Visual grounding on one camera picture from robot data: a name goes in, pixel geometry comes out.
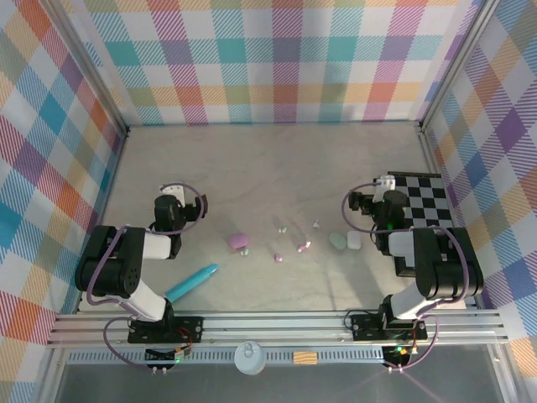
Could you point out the small wooden block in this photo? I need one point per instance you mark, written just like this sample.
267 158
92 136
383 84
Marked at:
305 358

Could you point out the black and white chessboard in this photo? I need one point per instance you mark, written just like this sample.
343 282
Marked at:
428 197

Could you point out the aluminium rail frame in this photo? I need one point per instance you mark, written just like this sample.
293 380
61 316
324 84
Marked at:
272 325

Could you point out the turquoise plastic tube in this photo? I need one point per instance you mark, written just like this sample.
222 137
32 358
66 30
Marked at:
193 282

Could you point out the aluminium corner post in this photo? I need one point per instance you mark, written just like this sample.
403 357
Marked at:
457 63
91 63

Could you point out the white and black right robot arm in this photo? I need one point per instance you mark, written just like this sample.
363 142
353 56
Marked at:
444 268

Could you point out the small circuit board mount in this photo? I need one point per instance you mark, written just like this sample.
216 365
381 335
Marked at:
398 354
168 356

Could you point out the white earbud charging case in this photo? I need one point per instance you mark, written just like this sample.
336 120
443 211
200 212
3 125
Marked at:
354 240

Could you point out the mint green earbud charging case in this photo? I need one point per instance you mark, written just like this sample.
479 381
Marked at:
337 241

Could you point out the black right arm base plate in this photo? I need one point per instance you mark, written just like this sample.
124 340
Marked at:
365 327

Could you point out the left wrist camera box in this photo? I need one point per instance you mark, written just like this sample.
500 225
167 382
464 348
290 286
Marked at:
174 191

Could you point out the aluminium side rail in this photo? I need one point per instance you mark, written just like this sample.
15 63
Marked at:
107 189
432 163

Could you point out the white round cap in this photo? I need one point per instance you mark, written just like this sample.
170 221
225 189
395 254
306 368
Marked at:
250 361

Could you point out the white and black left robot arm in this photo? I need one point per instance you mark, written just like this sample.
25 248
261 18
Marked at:
126 277

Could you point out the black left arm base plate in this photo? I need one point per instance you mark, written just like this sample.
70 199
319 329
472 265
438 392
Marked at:
191 331

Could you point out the pink earbud charging case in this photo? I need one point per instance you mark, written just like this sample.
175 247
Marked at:
239 240

